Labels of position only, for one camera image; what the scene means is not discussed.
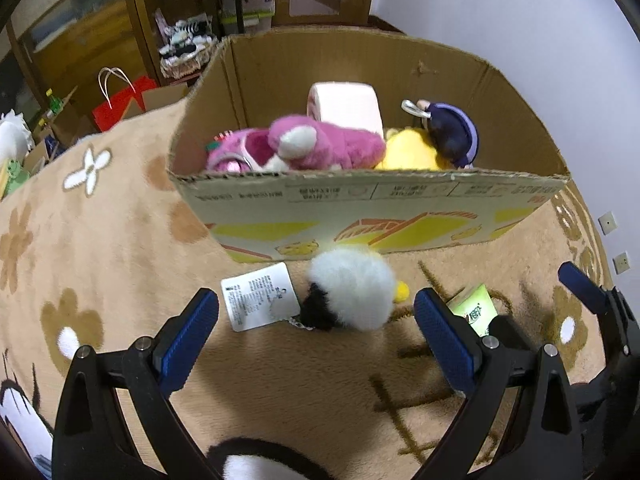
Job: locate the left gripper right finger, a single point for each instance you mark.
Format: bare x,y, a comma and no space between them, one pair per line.
542,436

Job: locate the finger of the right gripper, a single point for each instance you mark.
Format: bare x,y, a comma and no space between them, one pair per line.
511,336
618,327

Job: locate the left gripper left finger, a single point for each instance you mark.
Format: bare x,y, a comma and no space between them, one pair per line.
91,438

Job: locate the white-haired purple plush doll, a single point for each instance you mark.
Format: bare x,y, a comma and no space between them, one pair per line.
451,131

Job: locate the yellow plush toy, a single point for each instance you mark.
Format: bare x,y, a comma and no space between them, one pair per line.
411,149

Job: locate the pink square face plush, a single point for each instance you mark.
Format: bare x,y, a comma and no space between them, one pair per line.
345,104

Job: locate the pink bear plush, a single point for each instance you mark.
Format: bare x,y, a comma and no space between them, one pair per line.
295,142

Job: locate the green tissue pack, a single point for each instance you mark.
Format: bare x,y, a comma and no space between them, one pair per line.
475,305

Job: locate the white black pompom plush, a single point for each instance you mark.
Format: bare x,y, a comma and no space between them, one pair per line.
350,288

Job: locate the beige flower pattern blanket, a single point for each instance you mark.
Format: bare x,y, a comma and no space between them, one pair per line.
99,249

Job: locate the white paper tag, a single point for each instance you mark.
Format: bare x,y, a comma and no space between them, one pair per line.
260,298

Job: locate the open cardboard box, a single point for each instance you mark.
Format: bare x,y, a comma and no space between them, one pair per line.
253,80

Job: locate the white spiky plush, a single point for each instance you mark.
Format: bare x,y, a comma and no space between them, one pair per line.
16,139

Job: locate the red paper bag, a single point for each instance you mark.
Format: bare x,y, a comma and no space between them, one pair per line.
115,104

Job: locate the green bottle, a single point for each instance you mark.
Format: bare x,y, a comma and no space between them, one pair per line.
55,104

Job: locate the wooden wardrobe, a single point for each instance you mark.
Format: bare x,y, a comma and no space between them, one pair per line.
61,45

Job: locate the basket of socks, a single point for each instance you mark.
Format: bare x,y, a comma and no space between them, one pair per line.
187,45

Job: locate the wall socket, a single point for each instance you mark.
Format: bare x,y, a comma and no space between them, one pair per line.
621,263
607,222

